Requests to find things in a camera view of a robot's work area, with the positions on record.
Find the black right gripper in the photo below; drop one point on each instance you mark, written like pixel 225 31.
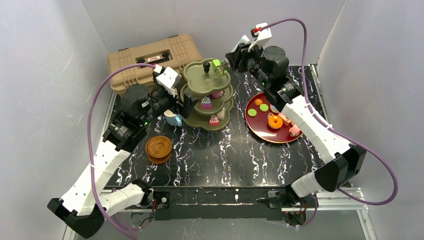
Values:
pixel 232 58

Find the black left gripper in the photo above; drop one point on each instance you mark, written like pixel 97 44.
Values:
pixel 185 104

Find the purple frosted cake slice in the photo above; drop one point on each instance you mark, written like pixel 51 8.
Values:
pixel 206 103

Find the green three-tier serving stand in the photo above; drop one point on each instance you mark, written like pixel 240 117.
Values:
pixel 200 80

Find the pink sprinkled cake slice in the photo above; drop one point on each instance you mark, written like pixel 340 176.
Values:
pixel 214 121

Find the red layered cake square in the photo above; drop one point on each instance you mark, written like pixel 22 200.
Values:
pixel 216 94

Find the white sugared cake piece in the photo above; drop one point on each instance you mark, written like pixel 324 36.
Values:
pixel 221 114

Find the red round lacquer tray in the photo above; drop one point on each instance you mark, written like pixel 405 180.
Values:
pixel 259 124

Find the green cube sweet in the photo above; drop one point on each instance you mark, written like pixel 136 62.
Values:
pixel 216 64

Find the orange glazed donut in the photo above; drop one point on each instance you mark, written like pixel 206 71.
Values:
pixel 275 122

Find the pink swirl roll cake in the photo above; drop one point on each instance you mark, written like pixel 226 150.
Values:
pixel 294 131

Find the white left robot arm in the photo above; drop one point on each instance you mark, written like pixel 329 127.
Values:
pixel 82 207

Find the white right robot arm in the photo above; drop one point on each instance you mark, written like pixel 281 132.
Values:
pixel 342 159

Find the blue mug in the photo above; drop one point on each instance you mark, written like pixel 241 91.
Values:
pixel 173 119

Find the orange flower cookie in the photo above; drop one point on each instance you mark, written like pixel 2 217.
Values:
pixel 258 101

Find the green macaron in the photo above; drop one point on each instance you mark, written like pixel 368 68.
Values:
pixel 251 112
pixel 264 107

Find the stacked brown wooden coasters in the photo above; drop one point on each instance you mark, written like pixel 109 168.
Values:
pixel 158 149

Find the tan plastic toolbox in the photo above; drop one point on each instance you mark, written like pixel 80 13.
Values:
pixel 175 52

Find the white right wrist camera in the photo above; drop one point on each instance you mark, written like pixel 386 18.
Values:
pixel 261 35

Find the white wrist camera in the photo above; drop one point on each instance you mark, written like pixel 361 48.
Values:
pixel 166 77
pixel 261 35

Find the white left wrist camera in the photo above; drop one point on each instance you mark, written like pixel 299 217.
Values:
pixel 166 77

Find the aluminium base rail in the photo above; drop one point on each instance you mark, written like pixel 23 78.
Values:
pixel 175 203

